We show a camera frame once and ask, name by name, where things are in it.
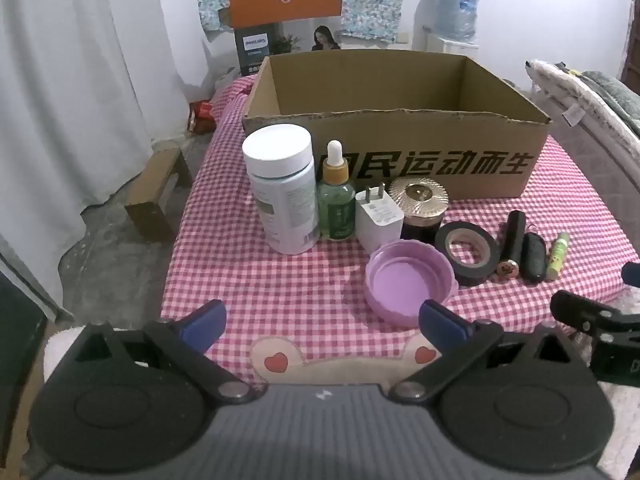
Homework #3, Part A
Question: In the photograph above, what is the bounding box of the white water dispenser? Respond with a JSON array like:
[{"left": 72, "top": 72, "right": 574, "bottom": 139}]
[{"left": 417, "top": 25, "right": 481, "bottom": 54}]

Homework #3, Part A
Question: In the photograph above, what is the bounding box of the white curtain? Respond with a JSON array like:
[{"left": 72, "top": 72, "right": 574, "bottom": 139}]
[{"left": 0, "top": 0, "right": 211, "bottom": 322}]

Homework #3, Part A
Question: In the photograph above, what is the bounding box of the green dropper bottle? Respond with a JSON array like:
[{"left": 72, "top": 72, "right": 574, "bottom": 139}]
[{"left": 317, "top": 141, "right": 357, "bottom": 242}]

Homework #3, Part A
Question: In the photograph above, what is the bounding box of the dark jar with gold lid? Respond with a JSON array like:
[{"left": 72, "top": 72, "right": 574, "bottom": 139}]
[{"left": 389, "top": 176, "right": 450, "bottom": 242}]

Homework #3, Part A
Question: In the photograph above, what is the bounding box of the white plush blanket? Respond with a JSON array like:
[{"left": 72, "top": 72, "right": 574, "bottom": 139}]
[{"left": 525, "top": 59, "right": 640, "bottom": 161}]

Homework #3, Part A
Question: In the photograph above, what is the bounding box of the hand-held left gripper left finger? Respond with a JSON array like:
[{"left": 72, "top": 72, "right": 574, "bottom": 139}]
[{"left": 74, "top": 299, "right": 255, "bottom": 406}]

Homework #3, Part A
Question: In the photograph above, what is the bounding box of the purple plastic lid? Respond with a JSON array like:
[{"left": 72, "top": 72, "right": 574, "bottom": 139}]
[{"left": 364, "top": 240, "right": 459, "bottom": 329}]

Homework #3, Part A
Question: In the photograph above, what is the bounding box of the red checkered tablecloth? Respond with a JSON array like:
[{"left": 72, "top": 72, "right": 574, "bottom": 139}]
[{"left": 159, "top": 69, "right": 633, "bottom": 392}]

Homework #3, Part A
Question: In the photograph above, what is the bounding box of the dark flat panel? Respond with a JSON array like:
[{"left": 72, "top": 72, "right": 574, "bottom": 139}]
[{"left": 0, "top": 270, "right": 49, "bottom": 480}]

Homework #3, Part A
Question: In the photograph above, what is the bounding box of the white supplement bottle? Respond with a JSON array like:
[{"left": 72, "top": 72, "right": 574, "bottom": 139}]
[{"left": 242, "top": 124, "right": 322, "bottom": 255}]

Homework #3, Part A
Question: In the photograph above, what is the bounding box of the patterned wall cloth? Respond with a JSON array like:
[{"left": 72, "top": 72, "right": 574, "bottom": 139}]
[{"left": 194, "top": 0, "right": 425, "bottom": 42}]

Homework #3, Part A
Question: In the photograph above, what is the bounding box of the brown wooden stool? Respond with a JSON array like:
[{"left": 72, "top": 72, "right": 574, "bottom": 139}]
[{"left": 124, "top": 147, "right": 195, "bottom": 244}]

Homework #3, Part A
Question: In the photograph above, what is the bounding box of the white fluffy cloth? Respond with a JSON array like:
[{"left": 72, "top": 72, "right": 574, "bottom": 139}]
[{"left": 42, "top": 327, "right": 91, "bottom": 387}]

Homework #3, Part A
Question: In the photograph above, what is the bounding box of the grey green blanket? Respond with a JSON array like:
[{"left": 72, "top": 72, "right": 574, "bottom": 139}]
[{"left": 580, "top": 70, "right": 640, "bottom": 139}]

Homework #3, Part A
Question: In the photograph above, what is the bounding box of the blue water jug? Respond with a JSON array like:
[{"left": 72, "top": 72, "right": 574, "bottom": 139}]
[{"left": 434, "top": 0, "right": 484, "bottom": 41}]

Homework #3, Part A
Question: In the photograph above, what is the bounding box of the black tape roll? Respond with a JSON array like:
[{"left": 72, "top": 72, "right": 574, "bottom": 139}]
[{"left": 434, "top": 221, "right": 501, "bottom": 287}]

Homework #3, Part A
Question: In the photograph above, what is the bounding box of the black lipstick tube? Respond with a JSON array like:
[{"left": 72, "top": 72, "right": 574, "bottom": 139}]
[{"left": 496, "top": 210, "right": 527, "bottom": 279}]

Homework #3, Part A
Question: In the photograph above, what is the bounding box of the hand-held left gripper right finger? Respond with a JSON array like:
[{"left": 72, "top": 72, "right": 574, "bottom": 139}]
[{"left": 388, "top": 299, "right": 581, "bottom": 405}]

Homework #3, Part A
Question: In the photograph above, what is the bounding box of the white charger plug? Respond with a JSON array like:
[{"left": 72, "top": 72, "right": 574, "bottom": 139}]
[{"left": 355, "top": 185, "right": 405, "bottom": 255}]

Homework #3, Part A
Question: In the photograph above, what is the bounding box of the black oval case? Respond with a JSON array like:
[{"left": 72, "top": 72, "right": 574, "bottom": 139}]
[{"left": 520, "top": 232, "right": 549, "bottom": 284}]

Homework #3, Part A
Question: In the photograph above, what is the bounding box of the orange printed carton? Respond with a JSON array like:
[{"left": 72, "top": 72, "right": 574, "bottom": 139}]
[{"left": 218, "top": 0, "right": 347, "bottom": 79}]

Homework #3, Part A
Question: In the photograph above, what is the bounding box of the red snack packet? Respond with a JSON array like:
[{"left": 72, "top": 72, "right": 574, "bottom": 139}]
[{"left": 187, "top": 100, "right": 217, "bottom": 135}]

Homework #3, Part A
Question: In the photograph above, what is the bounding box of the quilted grey mattress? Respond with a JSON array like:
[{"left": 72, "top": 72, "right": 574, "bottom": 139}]
[{"left": 544, "top": 110, "right": 640, "bottom": 263}]

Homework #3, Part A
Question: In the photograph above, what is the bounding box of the green lip balm tube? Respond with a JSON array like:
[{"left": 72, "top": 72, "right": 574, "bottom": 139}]
[{"left": 546, "top": 231, "right": 571, "bottom": 281}]

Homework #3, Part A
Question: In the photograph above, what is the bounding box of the brown cardboard box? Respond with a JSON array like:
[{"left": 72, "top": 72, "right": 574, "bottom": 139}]
[{"left": 242, "top": 50, "right": 552, "bottom": 202}]

